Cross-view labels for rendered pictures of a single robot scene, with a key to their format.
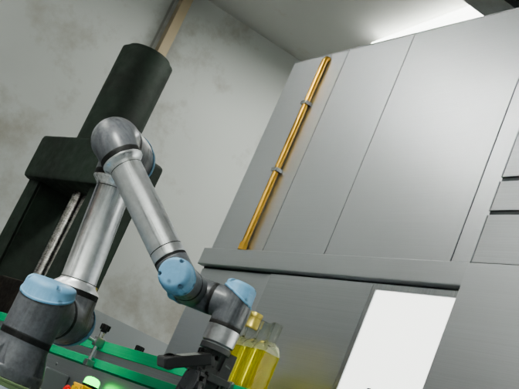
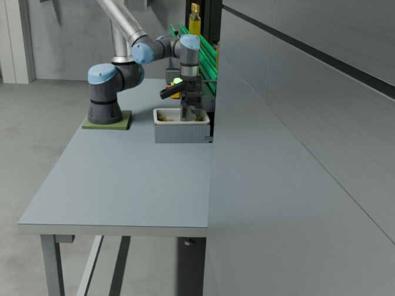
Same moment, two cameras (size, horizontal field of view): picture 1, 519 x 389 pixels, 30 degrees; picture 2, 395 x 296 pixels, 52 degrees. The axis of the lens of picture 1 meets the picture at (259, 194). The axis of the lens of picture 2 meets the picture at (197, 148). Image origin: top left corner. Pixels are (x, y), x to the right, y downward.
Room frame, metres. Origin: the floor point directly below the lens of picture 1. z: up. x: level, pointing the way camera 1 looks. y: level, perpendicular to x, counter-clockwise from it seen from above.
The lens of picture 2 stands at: (0.67, -0.62, 1.40)
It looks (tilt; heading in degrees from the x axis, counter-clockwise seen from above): 24 degrees down; 20
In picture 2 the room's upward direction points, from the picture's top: 3 degrees clockwise
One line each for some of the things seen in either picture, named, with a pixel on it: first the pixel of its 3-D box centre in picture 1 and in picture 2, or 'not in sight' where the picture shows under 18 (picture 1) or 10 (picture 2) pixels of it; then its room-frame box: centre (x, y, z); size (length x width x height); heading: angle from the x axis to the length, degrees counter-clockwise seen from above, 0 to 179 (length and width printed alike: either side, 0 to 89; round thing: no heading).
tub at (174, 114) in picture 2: not in sight; (180, 124); (2.15, -0.02, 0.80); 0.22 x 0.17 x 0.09; 118
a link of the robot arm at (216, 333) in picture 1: (219, 337); (188, 70); (2.15, -0.05, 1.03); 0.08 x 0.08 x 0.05
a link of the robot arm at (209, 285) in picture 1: (191, 289); (167, 47); (2.16, 0.05, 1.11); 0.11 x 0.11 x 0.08; 73
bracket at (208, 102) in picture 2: not in sight; (204, 104); (2.31, -0.07, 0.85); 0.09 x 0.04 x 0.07; 118
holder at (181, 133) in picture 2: not in sight; (187, 126); (2.17, -0.04, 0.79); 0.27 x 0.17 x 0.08; 118
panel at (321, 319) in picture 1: (347, 348); not in sight; (2.30, -0.35, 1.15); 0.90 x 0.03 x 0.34; 28
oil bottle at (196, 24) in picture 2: not in sight; (196, 26); (3.42, 0.41, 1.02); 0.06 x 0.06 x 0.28; 28
